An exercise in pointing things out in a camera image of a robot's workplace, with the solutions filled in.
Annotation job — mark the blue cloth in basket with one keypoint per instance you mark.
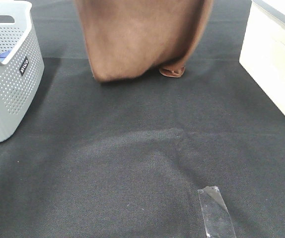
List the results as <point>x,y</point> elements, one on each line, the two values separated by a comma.
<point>4,54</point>

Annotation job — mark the white plastic storage bin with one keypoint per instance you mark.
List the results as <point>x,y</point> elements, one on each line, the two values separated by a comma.
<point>263,49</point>

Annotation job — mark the black table cloth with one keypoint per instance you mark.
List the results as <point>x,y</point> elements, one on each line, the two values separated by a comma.
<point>126,159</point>

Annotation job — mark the clear tape strip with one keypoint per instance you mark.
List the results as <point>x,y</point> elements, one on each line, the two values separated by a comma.
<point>216,217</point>

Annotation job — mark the brown towel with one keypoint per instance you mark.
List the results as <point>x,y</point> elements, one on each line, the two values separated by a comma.
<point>126,38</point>

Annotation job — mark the grey perforated laundry basket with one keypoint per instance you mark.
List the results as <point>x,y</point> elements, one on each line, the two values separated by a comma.
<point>21,71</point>

